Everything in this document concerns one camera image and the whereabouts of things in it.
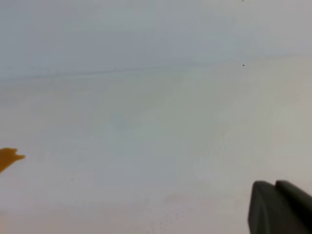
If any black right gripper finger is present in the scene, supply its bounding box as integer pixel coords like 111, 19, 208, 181
248, 180, 312, 234

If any orange coffee stain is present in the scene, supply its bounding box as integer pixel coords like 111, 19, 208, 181
0, 148, 25, 173

